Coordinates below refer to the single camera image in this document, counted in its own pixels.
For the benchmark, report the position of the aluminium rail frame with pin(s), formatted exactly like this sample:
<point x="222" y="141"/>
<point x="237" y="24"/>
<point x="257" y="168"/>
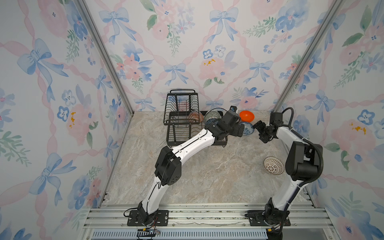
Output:
<point x="205" y="222"/>

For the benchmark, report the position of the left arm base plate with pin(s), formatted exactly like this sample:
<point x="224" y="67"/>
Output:
<point x="160" y="218"/>

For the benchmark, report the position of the red patterned bowl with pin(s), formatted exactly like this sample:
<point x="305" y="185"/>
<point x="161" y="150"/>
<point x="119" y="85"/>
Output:
<point x="195" y="117"/>

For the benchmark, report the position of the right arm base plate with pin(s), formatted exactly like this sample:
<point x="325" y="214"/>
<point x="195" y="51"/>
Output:
<point x="259" y="218"/>

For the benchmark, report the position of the green patterned bowl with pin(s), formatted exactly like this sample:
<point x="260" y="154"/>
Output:
<point x="213" y="114"/>

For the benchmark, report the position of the white blue floral bowl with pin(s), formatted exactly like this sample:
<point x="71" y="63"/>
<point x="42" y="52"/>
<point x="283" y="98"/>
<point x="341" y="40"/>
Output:
<point x="248" y="129"/>

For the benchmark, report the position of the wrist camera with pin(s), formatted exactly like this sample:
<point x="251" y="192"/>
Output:
<point x="276" y="119"/>
<point x="234" y="109"/>

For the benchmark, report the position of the dark blue patterned bowl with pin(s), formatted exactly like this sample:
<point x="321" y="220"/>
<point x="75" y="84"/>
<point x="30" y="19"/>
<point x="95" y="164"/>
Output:
<point x="212" y="121"/>

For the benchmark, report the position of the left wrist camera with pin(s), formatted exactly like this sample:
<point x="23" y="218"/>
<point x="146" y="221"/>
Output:
<point x="234" y="109"/>

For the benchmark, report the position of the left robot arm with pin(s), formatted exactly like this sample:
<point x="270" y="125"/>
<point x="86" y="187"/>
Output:
<point x="168" y="167"/>

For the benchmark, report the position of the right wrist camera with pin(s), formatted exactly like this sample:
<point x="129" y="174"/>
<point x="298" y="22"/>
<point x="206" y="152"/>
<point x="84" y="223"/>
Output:
<point x="276" y="119"/>

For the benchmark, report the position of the beige lattice bowl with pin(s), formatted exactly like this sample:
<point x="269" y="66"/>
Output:
<point x="273" y="166"/>

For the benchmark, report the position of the black wire dish rack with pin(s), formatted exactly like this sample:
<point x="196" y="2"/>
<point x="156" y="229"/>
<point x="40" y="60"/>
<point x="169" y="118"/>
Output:
<point x="183" y="116"/>

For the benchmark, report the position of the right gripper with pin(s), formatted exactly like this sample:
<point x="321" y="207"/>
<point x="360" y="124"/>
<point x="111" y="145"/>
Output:
<point x="262" y="124"/>

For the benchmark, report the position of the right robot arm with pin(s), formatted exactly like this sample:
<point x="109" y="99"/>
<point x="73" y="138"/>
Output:
<point x="304" y="165"/>

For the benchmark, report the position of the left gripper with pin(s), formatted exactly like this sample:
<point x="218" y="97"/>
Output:
<point x="236" y="132"/>

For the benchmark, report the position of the orange plastic bowl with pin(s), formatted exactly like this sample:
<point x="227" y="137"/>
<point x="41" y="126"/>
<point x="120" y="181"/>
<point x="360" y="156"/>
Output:
<point x="247" y="116"/>

